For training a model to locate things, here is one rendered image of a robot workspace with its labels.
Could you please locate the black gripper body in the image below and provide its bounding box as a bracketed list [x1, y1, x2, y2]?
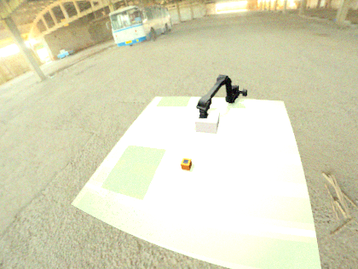
[237, 89, 247, 96]

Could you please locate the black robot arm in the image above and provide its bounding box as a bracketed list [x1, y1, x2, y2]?
[196, 75, 239, 118]

